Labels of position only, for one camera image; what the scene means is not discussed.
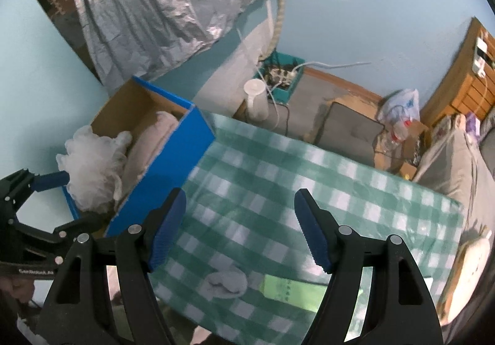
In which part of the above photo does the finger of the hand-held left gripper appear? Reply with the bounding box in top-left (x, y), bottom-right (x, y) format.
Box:
top-left (0, 170), bottom-right (71, 214)
top-left (10, 212), bottom-right (105, 250)

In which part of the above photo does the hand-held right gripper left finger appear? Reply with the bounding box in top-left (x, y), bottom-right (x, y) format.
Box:
top-left (37, 188), bottom-right (187, 345)

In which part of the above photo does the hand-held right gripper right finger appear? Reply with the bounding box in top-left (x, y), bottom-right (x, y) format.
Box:
top-left (294, 188), bottom-right (445, 345)

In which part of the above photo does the white mesh bath loofah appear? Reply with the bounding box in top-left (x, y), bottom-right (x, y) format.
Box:
top-left (56, 126), bottom-right (132, 214)

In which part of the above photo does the cardboard box with blue edges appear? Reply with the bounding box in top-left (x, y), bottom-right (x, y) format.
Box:
top-left (62, 76), bottom-right (216, 239)

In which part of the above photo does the beige pillow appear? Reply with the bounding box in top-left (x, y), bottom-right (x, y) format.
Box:
top-left (116, 111), bottom-right (180, 210)

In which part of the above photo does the green packet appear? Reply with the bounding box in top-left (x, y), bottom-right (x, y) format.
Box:
top-left (263, 274), bottom-right (364, 313)

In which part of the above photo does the green checkered tablecloth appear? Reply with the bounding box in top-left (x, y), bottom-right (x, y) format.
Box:
top-left (149, 113), bottom-right (465, 343)

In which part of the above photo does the grey sock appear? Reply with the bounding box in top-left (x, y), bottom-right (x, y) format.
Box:
top-left (204, 267), bottom-right (248, 301)

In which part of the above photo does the grey floor cushion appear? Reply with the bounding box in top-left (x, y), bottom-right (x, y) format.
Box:
top-left (313, 101), bottom-right (385, 168)

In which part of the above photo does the clear plastic bottle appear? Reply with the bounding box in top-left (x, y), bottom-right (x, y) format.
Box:
top-left (381, 119), bottom-right (412, 152)

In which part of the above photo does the teal plastic crate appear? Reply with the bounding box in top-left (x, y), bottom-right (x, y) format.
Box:
top-left (253, 51), bottom-right (305, 104)

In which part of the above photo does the grey sofa bedding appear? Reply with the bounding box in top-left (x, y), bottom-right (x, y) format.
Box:
top-left (412, 113), bottom-right (495, 237)

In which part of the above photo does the white plastic bag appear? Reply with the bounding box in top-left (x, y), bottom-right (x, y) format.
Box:
top-left (378, 88), bottom-right (421, 123)

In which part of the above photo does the white power strip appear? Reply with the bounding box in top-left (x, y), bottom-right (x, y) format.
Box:
top-left (267, 64), bottom-right (298, 86)

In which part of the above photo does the wooden drawer cabinet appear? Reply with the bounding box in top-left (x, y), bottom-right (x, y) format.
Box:
top-left (420, 17), bottom-right (495, 129)

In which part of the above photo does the silver foil sheet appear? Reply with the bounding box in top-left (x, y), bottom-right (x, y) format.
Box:
top-left (46, 0), bottom-right (277, 84)

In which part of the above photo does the white charger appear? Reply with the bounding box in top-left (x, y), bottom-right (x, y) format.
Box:
top-left (474, 35), bottom-right (491, 75)

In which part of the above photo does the black cable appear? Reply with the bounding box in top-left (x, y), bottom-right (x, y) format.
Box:
top-left (275, 102), bottom-right (291, 136)

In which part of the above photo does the white cable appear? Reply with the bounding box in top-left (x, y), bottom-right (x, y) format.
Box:
top-left (298, 61), bottom-right (372, 69)

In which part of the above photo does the rope rim hoop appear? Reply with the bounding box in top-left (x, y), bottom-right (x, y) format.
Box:
top-left (255, 0), bottom-right (285, 59)

